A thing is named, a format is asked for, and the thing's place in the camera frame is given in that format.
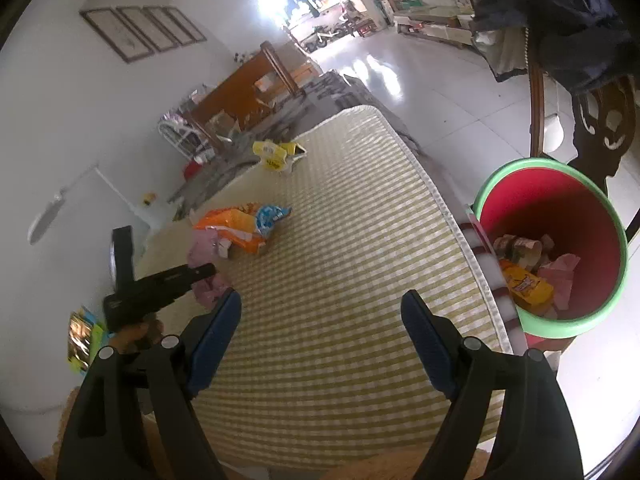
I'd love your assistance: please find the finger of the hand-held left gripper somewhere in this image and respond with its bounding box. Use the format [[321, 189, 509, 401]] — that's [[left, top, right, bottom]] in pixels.
[[145, 262, 218, 306], [112, 226, 136, 293]]

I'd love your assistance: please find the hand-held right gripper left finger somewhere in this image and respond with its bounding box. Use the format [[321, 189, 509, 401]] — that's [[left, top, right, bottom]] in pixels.
[[56, 287, 242, 480]]

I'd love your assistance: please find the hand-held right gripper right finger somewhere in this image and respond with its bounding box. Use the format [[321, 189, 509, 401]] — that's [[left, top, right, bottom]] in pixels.
[[401, 290, 584, 480]]

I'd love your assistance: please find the pink wrapper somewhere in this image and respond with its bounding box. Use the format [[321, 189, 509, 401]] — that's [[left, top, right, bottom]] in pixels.
[[537, 254, 581, 311], [187, 229, 236, 307]]

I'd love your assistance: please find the yellow snack box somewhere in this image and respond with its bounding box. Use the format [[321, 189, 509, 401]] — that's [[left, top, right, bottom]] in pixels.
[[500, 260, 555, 311]]

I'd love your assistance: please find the brown printed wrapper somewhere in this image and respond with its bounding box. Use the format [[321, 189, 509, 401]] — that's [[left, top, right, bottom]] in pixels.
[[492, 234, 556, 266]]

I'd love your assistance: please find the red bin with green rim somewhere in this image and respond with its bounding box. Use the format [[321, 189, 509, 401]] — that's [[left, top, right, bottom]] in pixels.
[[472, 157, 629, 338]]

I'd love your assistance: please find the person's left hand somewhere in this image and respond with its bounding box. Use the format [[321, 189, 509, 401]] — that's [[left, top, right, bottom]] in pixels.
[[110, 317, 164, 357]]

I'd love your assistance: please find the green and yellow packet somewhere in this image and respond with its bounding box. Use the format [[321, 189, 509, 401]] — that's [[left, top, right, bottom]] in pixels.
[[67, 307, 106, 376]]

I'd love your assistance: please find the orange and blue snack bag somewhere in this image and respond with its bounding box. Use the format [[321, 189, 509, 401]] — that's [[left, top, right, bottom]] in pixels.
[[192, 202, 293, 256]]

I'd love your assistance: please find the white desk lamp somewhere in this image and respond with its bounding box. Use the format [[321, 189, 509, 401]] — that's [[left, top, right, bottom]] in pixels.
[[27, 162, 151, 246]]

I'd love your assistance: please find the yellow checked mat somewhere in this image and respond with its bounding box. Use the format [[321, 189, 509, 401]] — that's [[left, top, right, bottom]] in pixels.
[[135, 105, 513, 471]]

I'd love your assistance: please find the yellow tissue packet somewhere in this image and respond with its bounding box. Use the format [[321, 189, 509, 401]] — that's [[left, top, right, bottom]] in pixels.
[[252, 141, 288, 173]]

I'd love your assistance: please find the wooden bench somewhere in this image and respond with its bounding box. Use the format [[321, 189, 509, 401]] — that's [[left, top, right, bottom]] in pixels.
[[185, 41, 321, 153]]

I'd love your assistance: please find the dark framed picture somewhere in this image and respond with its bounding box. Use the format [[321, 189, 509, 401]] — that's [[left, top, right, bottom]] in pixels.
[[80, 9, 155, 64], [116, 6, 178, 53], [167, 7, 207, 43], [145, 6, 195, 47]]

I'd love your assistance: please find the scooter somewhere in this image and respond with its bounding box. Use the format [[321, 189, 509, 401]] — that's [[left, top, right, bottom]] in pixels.
[[305, 27, 351, 53]]

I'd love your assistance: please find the carved wooden chair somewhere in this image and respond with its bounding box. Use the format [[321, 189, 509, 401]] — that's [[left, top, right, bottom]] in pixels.
[[527, 25, 640, 241]]

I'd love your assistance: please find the white television cabinet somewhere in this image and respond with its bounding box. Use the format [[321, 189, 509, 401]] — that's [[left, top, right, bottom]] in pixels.
[[392, 5, 481, 51]]

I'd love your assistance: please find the dark blue jacket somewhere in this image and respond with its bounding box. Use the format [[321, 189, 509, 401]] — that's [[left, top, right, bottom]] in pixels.
[[470, 0, 636, 96]]

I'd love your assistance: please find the white wire rack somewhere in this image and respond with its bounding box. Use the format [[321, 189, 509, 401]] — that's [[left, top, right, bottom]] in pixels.
[[159, 112, 213, 158]]

